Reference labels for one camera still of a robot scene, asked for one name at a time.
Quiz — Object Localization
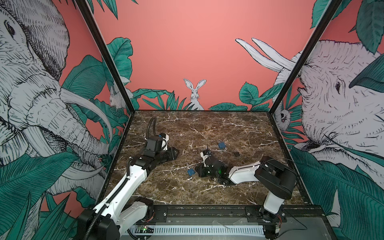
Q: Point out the blue padlock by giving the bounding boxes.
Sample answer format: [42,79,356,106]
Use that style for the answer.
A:
[187,169,196,177]
[218,140,227,150]

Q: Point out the blue padlock front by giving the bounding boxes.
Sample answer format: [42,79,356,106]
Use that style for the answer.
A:
[187,169,196,177]

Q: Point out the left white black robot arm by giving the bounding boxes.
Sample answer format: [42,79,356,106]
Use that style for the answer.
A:
[74,117,180,240]

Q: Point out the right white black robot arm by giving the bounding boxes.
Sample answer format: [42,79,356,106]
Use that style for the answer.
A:
[195,150,299,224]

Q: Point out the small green circuit board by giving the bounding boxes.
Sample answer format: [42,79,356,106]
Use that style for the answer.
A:
[136,226,154,234]

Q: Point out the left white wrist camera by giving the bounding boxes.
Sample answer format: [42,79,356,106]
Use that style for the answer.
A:
[159,133,170,151]

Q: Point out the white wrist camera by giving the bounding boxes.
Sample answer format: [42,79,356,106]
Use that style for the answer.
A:
[200,149,211,167]
[159,133,170,151]

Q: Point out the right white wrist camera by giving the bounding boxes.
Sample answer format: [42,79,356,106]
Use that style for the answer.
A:
[200,149,211,167]

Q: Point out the black front mounting rail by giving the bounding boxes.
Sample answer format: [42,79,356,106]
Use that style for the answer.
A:
[134,205,321,224]

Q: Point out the white slotted cable duct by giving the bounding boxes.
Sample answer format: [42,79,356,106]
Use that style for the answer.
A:
[130,225,265,237]

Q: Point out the left black frame post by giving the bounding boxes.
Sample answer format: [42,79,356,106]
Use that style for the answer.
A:
[75,0,136,116]

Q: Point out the black frame post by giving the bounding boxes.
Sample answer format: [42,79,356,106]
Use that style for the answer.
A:
[268,0,342,117]
[75,0,136,116]

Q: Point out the right black frame post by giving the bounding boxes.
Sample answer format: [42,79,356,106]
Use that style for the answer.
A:
[268,0,342,117]

